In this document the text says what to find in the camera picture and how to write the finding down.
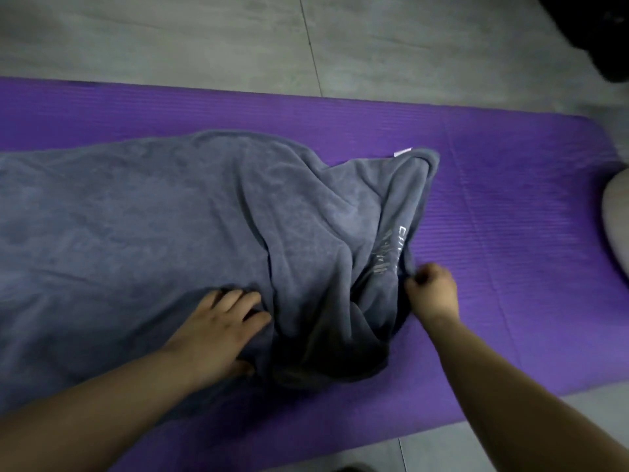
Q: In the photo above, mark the person's right hand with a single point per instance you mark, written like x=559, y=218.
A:
x=437, y=297

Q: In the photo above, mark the person's left hand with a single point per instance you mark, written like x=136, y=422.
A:
x=216, y=339

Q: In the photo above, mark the dark grey towel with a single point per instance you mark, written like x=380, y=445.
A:
x=172, y=216

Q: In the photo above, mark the white perforated laundry basket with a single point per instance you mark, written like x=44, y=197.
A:
x=618, y=221

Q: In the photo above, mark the person's left forearm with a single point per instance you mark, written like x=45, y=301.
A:
x=83, y=422

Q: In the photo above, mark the person's right forearm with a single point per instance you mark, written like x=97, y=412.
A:
x=516, y=403

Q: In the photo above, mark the purple yoga mat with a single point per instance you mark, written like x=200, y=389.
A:
x=516, y=216

